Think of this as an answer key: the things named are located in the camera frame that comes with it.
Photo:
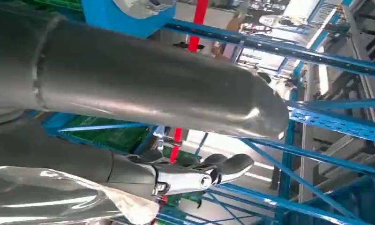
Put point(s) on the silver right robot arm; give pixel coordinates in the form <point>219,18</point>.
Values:
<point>10,62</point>

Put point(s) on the green plastic crate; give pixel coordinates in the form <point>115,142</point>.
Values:
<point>113,136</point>

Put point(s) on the red pole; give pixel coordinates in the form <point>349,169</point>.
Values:
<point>198,24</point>

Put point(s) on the blue plastic container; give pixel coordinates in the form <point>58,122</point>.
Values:
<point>106,18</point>

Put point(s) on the blue metal shelving rack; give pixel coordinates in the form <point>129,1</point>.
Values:
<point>336,122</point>

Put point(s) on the clear plastic film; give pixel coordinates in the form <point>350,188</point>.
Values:
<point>51,202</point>

